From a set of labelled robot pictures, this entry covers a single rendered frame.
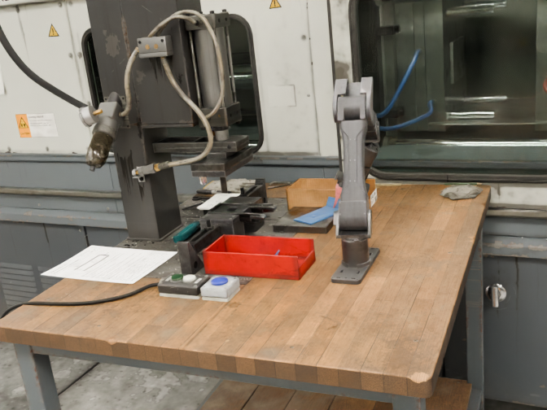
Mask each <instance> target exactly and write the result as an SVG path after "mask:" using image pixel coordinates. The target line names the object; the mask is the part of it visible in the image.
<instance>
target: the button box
mask: <svg viewBox="0 0 547 410"><path fill-rule="evenodd" d="M175 274H181V273H171V274H170V275H168V276H167V277H166V278H165V279H160V282H156V283H151V284H148V285H146V286H144V287H141V288H139V289H137V290H134V291H132V292H129V293H127V294H122V295H118V296H114V297H111V298H106V299H98V300H91V301H81V302H47V301H31V302H24V303H18V304H16V305H14V306H12V307H9V308H8V309H7V310H6V311H5V312H4V313H3V314H2V316H1V318H0V320H1V319H2V318H3V317H4V316H6V315H7V314H8V313H9V312H10V311H12V310H14V309H16V308H19V307H21V306H22V305H51V306H78V305H90V304H97V303H106V302H110V301H114V300H118V299H123V298H127V297H129V296H132V295H134V294H137V293H139V292H142V291H144V290H146V289H148V288H151V287H154V286H158V291H159V292H160V296H165V297H174V298H184V299H199V298H200V297H201V296H202V295H201V290H200V288H201V287H202V286H203V285H204V284H205V283H207V282H208V281H209V280H210V276H208V275H206V276H204V275H195V279H194V280H193V281H183V279H181V280H179V281H172V280H171V276H173V275H175Z"/></svg>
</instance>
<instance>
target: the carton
mask: <svg viewBox="0 0 547 410"><path fill-rule="evenodd" d="M337 181H338V180H335V179H334V178H299V179H298V180H297V181H295V182H294V183H293V184H292V185H290V186H289V187H288V188H287V189H286V192H287V208H288V211H289V210H290V209H292V208H293V207H325V206H326V203H327V200H328V197H333V198H335V187H336V184H337ZM365 182H366V183H368V184H370V190H369V192H368V196H369V204H370V208H371V207H372V206H373V205H374V203H375V202H376V200H377V189H376V188H375V179H366V181H365Z"/></svg>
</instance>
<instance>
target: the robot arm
mask: <svg viewBox="0 0 547 410"><path fill-rule="evenodd" d="M341 95H343V97H341ZM332 111H333V118H334V122H335V123H339V128H340V131H341V134H342V139H343V145H344V172H341V171H339V170H338V172H337V173H336V175H335V180H338V181H337V184H336V187H335V203H334V206H333V208H335V205H336V203H337V201H338V199H339V196H340V201H339V210H337V211H334V226H335V227H336V234H335V236H336V238H341V242H342V252H343V259H342V260H341V261H342V263H341V264H340V266H339V267H338V268H337V269H336V271H335V272H334V274H333V275H332V277H331V282H332V283H339V284H350V285H359V284H361V282H362V281H363V279H364V277H365V275H366V274H367V273H368V271H369V270H370V268H371V266H372V264H373V263H374V261H375V260H376V258H377V257H378V255H379V253H380V250H379V248H378V247H368V238H371V236H372V233H373V232H372V210H371V209H370V204H369V196H368V192H369V190H370V184H368V183H366V182H365V181H366V179H367V177H368V176H369V174H370V171H371V168H372V167H371V165H372V163H373V162H374V159H375V158H376V156H377V154H378V152H379V144H378V142H379V141H380V130H379V121H378V119H377V116H376V113H375V112H374V111H373V77H362V78H361V82H356V83H349V82H348V79H339V80H336V81H335V91H334V96H333V103H332ZM341 191H342V192H341Z"/></svg>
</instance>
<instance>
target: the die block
mask: <svg viewBox="0 0 547 410"><path fill-rule="evenodd" d="M261 221H262V223H256V222H242V221H240V219H238V220H236V221H235V222H234V223H233V224H222V223H211V225H219V226H220V232H221V236H222V235H223V234H229V235H245V232H256V231H257V230H259V229H260V228H261V227H262V226H263V225H264V224H265V220H261ZM206 226H207V225H206V223H200V228H201V230H202V229H203V228H205V227H206ZM221 236H219V237H218V238H220V237H221ZM218 238H217V239H218ZM217 239H215V240H214V241H213V242H215V241H216V240H217Z"/></svg>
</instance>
